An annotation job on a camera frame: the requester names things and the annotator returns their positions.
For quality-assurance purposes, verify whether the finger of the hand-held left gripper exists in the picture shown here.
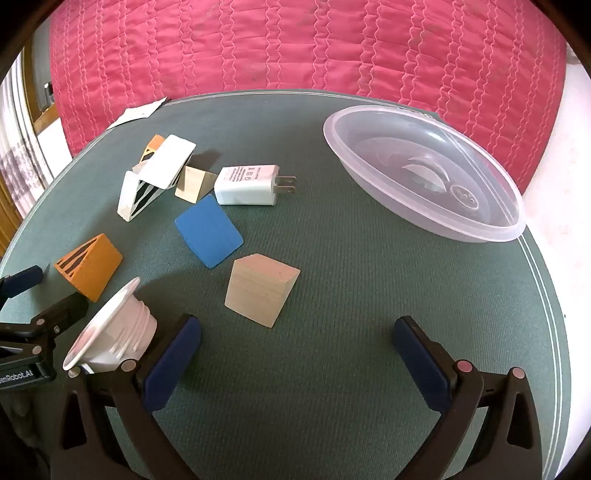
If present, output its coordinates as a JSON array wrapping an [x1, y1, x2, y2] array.
[[0, 292, 89, 365], [0, 265, 45, 308]]

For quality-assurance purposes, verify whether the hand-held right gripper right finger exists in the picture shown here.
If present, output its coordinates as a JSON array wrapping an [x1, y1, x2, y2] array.
[[392, 315, 543, 480]]

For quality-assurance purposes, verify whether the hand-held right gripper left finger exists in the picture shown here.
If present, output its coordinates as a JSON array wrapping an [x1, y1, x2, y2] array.
[[50, 314, 204, 480]]

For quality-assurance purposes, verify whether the large orange striped block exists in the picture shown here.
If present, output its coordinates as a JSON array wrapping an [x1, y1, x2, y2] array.
[[54, 233, 124, 303]]

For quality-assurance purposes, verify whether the white threaded plastic cap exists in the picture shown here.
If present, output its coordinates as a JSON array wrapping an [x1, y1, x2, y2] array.
[[62, 277, 162, 374]]

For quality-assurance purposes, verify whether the wooden cube block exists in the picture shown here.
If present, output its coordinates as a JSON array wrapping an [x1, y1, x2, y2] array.
[[224, 253, 301, 329]]

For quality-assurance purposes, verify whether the white striped prism block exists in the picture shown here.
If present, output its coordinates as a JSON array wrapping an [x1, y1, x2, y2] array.
[[119, 170, 164, 223]]

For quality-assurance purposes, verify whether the blue block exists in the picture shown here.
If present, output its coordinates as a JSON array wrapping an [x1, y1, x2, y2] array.
[[174, 194, 245, 270]]

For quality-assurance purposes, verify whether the plain wooden prism block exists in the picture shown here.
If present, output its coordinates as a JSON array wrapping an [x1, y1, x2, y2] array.
[[174, 165, 219, 204]]

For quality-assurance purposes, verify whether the small orange striped block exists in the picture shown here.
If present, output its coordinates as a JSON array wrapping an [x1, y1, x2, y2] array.
[[132, 134, 166, 174]]

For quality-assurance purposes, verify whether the white rounded block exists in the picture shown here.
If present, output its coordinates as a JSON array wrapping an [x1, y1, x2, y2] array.
[[137, 134, 198, 191]]

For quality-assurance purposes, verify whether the clear plastic container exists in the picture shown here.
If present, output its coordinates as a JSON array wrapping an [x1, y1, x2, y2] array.
[[322, 105, 527, 243]]

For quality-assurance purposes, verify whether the white paper packet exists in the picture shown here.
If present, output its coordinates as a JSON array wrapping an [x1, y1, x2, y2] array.
[[107, 97, 168, 130]]

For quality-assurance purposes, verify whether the pink quilted blanket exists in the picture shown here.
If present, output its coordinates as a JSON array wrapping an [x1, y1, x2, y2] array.
[[48, 0, 570, 195]]

